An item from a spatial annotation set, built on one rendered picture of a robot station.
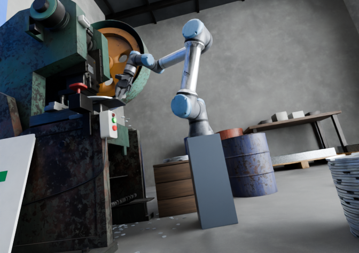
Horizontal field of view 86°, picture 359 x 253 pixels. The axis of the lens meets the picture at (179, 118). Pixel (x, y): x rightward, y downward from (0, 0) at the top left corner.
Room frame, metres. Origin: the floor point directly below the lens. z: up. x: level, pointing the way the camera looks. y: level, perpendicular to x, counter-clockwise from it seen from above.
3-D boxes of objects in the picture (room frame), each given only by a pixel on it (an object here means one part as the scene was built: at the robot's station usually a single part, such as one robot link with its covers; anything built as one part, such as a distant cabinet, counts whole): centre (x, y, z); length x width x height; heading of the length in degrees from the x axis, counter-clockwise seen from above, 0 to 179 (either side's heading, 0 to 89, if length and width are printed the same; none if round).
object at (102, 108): (1.18, 0.47, 0.72); 0.25 x 0.14 x 0.14; 83
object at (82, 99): (0.86, 0.46, 0.62); 0.10 x 0.06 x 0.20; 173
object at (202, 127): (1.12, -0.11, 0.50); 0.15 x 0.15 x 0.10
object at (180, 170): (1.59, 0.04, 0.18); 0.40 x 0.38 x 0.35; 89
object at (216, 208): (1.12, -0.11, 0.23); 0.18 x 0.18 x 0.45; 3
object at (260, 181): (1.78, -0.53, 0.24); 0.42 x 0.42 x 0.48
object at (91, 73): (1.19, 0.61, 1.04); 0.17 x 0.15 x 0.30; 83
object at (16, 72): (1.22, 0.79, 0.83); 0.79 x 0.43 x 1.34; 83
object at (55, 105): (1.03, 0.67, 0.76); 0.17 x 0.06 x 0.10; 173
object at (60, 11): (0.96, 0.70, 1.31); 0.22 x 0.12 x 0.22; 83
